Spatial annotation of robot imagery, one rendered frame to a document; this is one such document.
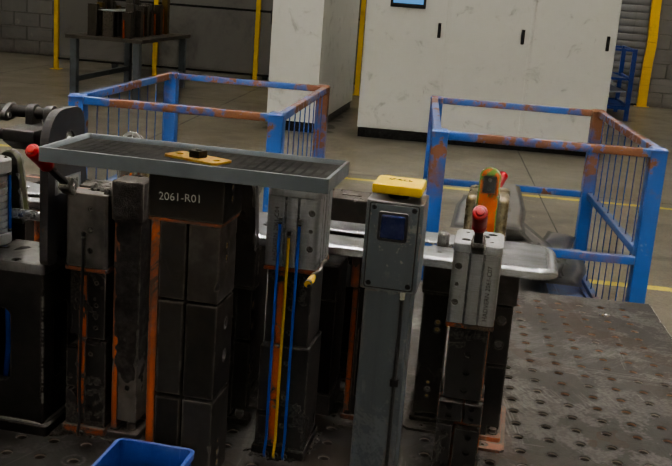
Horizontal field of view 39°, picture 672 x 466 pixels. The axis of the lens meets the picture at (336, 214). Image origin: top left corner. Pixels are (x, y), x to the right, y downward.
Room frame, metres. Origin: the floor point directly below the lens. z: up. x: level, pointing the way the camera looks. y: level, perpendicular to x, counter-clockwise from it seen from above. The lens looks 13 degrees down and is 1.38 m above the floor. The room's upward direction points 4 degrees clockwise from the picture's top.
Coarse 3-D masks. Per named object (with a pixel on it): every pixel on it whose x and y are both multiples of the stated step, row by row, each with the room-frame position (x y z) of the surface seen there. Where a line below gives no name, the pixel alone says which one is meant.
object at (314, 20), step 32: (288, 0) 9.39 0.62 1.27; (320, 0) 9.34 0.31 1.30; (352, 0) 11.11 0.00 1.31; (288, 32) 9.38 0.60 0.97; (320, 32) 9.34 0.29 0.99; (352, 32) 11.30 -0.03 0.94; (288, 64) 9.38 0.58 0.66; (320, 64) 9.37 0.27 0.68; (352, 64) 11.50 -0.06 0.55; (288, 96) 9.38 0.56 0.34
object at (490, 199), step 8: (488, 168) 1.58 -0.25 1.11; (480, 176) 1.58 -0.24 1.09; (488, 176) 1.57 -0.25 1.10; (496, 176) 1.58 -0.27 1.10; (480, 184) 1.58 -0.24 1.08; (488, 184) 1.57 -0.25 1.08; (496, 184) 1.58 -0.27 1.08; (480, 192) 1.58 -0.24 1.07; (488, 192) 1.57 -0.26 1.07; (496, 192) 1.57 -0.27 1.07; (480, 200) 1.57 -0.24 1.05; (488, 200) 1.57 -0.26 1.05; (496, 200) 1.57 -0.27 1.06; (488, 208) 1.57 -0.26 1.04; (496, 208) 1.57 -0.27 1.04; (488, 216) 1.56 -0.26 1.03; (496, 216) 1.56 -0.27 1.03; (488, 224) 1.56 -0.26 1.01
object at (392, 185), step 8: (384, 176) 1.16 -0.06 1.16; (392, 176) 1.16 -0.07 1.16; (376, 184) 1.11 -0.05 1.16; (384, 184) 1.11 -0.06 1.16; (392, 184) 1.11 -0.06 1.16; (400, 184) 1.11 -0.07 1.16; (408, 184) 1.12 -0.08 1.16; (416, 184) 1.12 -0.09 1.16; (424, 184) 1.13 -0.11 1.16; (376, 192) 1.11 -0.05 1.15; (384, 192) 1.11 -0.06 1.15; (392, 192) 1.11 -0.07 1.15; (400, 192) 1.10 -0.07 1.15; (408, 192) 1.10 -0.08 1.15; (416, 192) 1.10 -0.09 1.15
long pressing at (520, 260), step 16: (32, 192) 1.60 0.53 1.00; (336, 224) 1.54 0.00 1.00; (352, 224) 1.55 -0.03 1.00; (336, 240) 1.43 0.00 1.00; (352, 240) 1.44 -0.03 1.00; (432, 240) 1.48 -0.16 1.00; (352, 256) 1.39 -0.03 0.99; (432, 256) 1.37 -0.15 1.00; (448, 256) 1.38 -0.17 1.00; (512, 256) 1.42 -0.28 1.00; (528, 256) 1.43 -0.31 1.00; (544, 256) 1.43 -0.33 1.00; (512, 272) 1.34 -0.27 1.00; (528, 272) 1.34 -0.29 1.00; (544, 272) 1.34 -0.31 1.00
